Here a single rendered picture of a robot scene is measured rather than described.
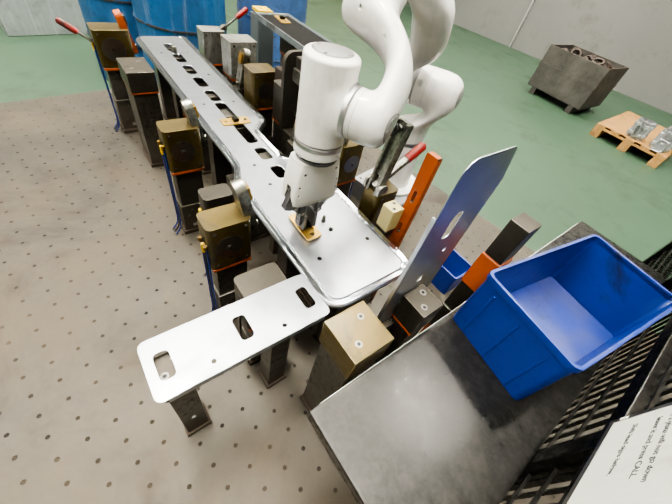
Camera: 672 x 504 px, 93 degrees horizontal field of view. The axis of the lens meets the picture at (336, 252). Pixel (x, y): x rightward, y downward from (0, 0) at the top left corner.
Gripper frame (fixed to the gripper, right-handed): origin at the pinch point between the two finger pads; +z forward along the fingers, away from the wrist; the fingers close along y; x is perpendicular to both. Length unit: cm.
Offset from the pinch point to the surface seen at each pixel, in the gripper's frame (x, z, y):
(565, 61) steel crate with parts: -171, 48, -568
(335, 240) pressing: 6.2, 3.1, -4.0
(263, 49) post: -92, 0, -37
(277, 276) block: 7.7, 5.2, 10.8
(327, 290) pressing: 16.1, 3.1, 5.0
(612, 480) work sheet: 54, -16, 5
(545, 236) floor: 11, 103, -240
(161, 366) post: 14.8, 4.3, 33.9
